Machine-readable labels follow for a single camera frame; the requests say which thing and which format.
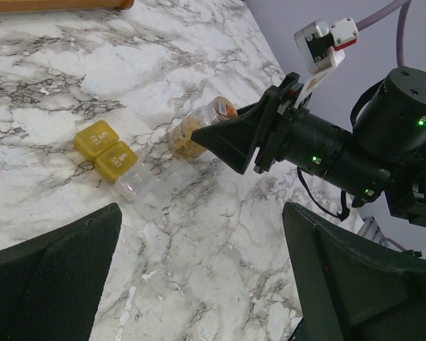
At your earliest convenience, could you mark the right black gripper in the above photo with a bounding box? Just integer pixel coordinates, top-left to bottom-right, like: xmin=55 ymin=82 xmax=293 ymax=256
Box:
xmin=192 ymin=72 xmax=341 ymax=175

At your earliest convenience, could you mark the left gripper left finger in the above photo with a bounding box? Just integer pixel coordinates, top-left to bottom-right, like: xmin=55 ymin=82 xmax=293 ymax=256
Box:
xmin=0 ymin=203 xmax=122 ymax=340

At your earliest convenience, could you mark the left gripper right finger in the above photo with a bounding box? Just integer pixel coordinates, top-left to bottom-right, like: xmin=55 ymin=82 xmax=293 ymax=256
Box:
xmin=283 ymin=202 xmax=426 ymax=340

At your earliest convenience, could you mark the clear pill bottle gold lid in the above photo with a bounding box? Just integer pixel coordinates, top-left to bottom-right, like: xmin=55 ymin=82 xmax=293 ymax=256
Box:
xmin=166 ymin=96 xmax=239 ymax=161

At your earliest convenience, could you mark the yellow weekly pill organizer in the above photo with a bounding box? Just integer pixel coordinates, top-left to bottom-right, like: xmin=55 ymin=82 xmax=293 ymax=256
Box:
xmin=74 ymin=120 xmax=197 ymax=208

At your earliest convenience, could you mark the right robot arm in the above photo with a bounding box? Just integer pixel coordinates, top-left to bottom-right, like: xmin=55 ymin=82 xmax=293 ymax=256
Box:
xmin=192 ymin=67 xmax=426 ymax=227

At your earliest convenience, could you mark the wooden three-tier shelf rack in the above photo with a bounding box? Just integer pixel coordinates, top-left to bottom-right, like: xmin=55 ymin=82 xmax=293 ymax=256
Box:
xmin=0 ymin=0 xmax=134 ymax=13

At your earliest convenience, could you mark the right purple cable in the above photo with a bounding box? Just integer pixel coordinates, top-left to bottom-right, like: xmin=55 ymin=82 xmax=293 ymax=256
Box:
xmin=354 ymin=0 xmax=413 ymax=68

